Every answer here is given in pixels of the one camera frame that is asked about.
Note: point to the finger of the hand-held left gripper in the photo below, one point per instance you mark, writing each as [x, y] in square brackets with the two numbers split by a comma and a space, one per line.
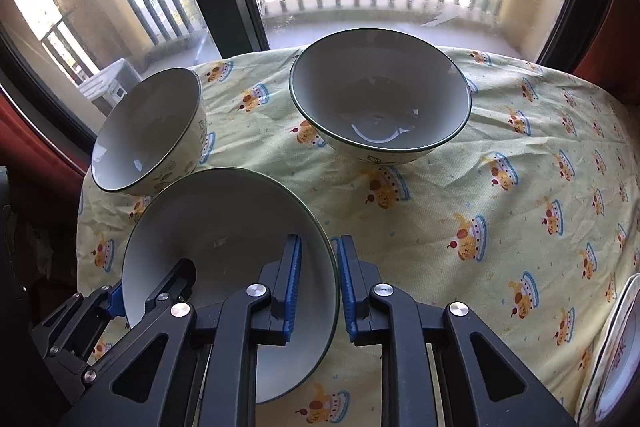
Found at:
[116, 301]
[172, 279]

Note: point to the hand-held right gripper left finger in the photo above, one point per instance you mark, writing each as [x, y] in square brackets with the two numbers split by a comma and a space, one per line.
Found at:
[292, 287]

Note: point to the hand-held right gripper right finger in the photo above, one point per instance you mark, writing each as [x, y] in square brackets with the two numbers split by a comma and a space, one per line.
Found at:
[345, 287]

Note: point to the white bowl green rim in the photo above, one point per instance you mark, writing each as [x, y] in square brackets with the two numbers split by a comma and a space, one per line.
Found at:
[225, 227]
[380, 82]
[145, 132]

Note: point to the purple rimmed white plate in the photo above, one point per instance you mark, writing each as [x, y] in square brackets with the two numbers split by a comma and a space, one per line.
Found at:
[620, 357]

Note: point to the yellow printed tablecloth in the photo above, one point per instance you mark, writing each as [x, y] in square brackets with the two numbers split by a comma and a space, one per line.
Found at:
[450, 187]

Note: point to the red curtain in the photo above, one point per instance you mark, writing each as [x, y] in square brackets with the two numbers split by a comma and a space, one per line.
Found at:
[615, 57]
[30, 142]

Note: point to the white plastic crate outside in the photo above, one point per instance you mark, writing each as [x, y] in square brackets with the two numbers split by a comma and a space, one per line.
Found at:
[107, 84]

